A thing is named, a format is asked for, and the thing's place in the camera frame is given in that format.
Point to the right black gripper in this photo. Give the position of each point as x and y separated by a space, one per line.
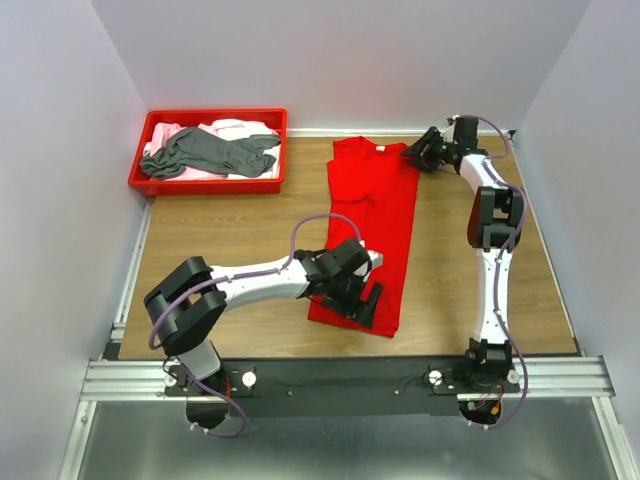
429 138

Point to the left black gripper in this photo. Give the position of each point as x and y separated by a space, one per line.
365 317

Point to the red t shirt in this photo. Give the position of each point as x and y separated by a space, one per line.
375 187

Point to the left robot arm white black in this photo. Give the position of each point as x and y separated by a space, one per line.
187 304

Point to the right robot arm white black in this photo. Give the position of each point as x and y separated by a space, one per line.
494 230

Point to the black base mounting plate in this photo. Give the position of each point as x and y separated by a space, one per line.
363 386

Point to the red plastic bin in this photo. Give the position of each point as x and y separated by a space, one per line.
276 118

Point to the white t shirt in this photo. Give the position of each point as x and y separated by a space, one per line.
234 129

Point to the grey t shirt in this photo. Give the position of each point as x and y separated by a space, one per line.
198 149

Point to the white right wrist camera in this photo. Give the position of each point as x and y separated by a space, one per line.
452 133

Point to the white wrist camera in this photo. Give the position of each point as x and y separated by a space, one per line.
375 260
452 133

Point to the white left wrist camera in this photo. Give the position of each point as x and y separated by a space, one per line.
375 260

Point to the aluminium frame rail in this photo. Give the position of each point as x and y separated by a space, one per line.
548 377

